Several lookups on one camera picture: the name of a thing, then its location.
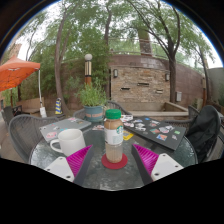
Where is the small yellow packet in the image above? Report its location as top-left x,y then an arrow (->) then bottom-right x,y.
122,129 -> 135,141

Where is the green plant in blue pot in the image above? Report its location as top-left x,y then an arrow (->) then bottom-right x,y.
75,79 -> 108,123

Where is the flat round red coaster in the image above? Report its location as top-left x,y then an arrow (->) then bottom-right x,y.
101,152 -> 129,170

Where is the grey mesh patio chair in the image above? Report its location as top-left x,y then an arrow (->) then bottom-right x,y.
8,114 -> 61,164
73,99 -> 131,122

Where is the dark-trunked branching green tree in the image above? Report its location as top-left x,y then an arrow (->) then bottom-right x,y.
126,0 -> 214,104

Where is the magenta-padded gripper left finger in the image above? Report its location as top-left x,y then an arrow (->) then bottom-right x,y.
43,144 -> 96,187

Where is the white ceramic mug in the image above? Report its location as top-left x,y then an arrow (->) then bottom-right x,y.
49,128 -> 87,158

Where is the wooden lamp post white globe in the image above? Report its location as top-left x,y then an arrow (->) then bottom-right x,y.
83,53 -> 94,86

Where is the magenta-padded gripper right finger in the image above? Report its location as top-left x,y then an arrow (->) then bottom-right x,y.
130,143 -> 185,186

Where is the blue yellow striped cone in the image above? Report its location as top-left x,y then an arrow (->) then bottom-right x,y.
54,97 -> 64,116

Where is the green-capped coffee drink bottle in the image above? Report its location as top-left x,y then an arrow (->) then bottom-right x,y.
103,108 -> 125,164

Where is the colourful sticker card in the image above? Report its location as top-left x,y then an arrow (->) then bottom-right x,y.
91,124 -> 105,132

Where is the black jacket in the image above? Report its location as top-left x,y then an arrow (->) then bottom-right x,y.
185,104 -> 222,164

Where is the tall leaning green tree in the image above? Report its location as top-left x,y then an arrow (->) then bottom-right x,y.
29,3 -> 101,116

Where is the black laptop with stickers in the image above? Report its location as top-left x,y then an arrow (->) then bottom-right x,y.
120,114 -> 187,152

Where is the grey laptop with stickers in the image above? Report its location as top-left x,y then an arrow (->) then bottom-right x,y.
38,116 -> 93,144

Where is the orange patio umbrella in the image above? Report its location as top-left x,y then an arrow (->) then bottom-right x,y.
0,55 -> 48,118

